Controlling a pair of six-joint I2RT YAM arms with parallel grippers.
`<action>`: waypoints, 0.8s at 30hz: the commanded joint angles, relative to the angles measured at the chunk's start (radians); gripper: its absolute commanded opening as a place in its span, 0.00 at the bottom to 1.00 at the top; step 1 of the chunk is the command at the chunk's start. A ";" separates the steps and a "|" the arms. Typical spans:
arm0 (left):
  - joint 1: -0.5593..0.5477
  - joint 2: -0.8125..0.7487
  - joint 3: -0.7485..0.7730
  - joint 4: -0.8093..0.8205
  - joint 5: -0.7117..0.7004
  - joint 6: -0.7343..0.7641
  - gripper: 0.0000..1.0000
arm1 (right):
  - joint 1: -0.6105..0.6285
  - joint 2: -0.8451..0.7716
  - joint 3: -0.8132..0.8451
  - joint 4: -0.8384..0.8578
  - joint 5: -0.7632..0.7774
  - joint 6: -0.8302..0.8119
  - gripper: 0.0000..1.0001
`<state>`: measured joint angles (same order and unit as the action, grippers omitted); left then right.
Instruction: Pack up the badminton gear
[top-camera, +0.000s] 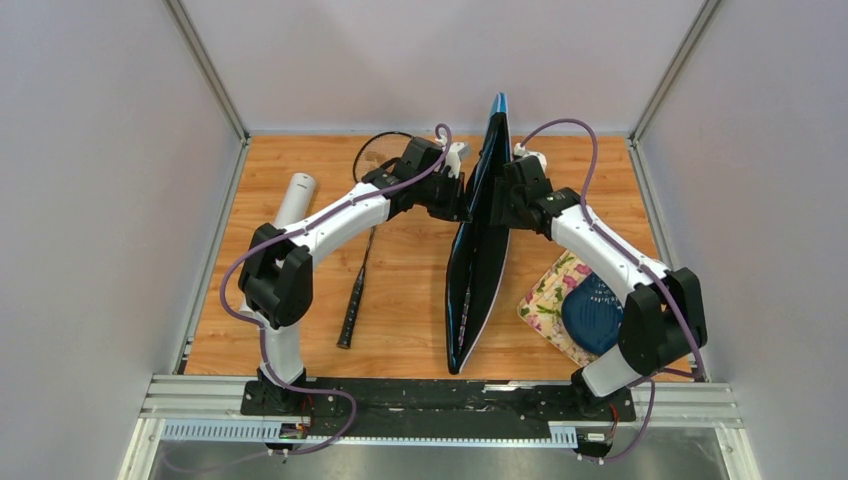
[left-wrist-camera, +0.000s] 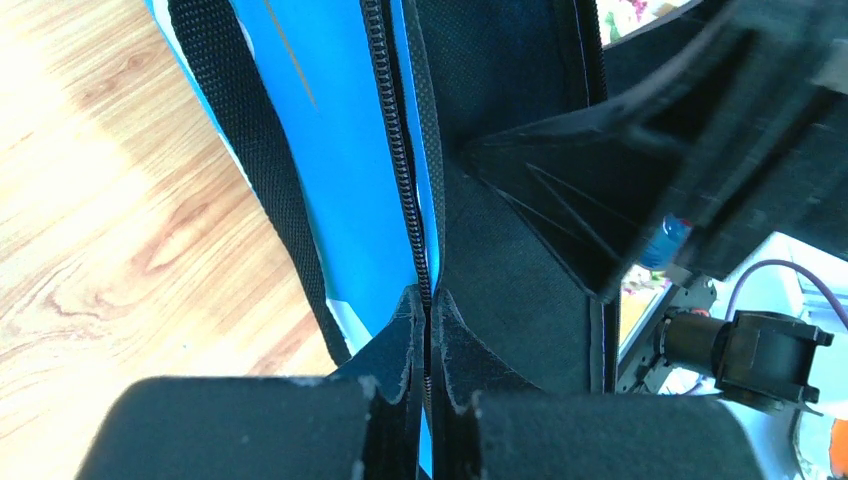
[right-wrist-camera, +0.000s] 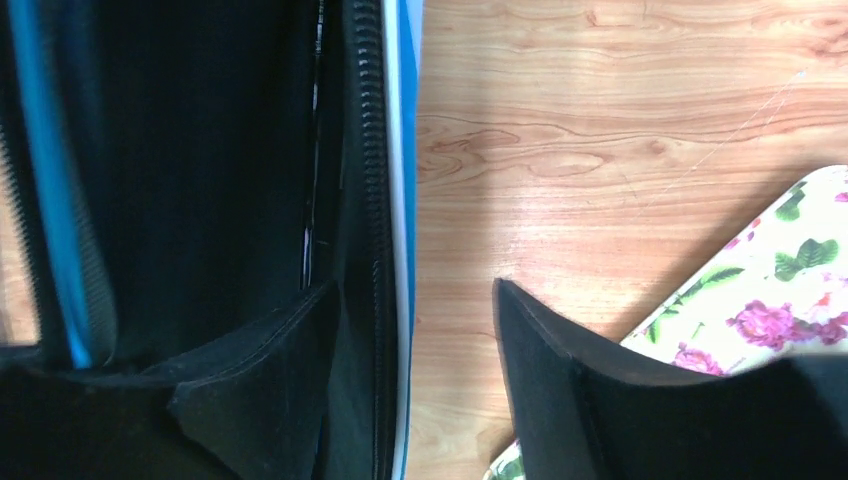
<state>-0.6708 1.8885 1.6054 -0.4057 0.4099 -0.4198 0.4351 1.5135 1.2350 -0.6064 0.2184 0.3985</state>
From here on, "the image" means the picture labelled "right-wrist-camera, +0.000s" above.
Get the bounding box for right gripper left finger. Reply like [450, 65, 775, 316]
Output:
[1, 282, 338, 479]

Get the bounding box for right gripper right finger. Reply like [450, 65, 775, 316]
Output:
[493, 279, 847, 479]

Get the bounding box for blue racket cover bag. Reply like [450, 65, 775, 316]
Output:
[1, 1, 424, 479]

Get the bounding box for floral tray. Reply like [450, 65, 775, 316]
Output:
[492, 165, 847, 479]

